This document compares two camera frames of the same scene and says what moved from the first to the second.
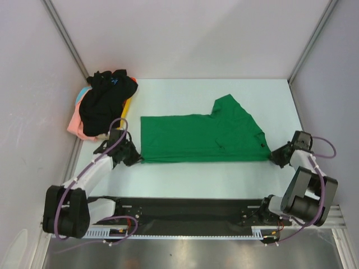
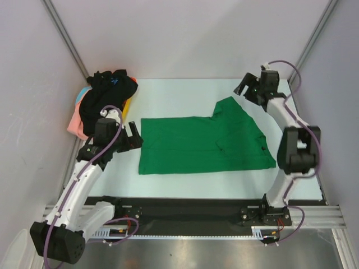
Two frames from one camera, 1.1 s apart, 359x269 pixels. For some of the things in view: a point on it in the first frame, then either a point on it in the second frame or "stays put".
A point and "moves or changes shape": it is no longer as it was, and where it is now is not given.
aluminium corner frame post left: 66,36 stays put
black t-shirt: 103,102 stays put
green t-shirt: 228,133 moves or changes shape
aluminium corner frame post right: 315,35 stays put
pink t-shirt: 76,125 stays put
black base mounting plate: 190,216 stays put
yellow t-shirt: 123,123 stays put
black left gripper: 135,157 → 132,142
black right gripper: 281,156 → 251,89
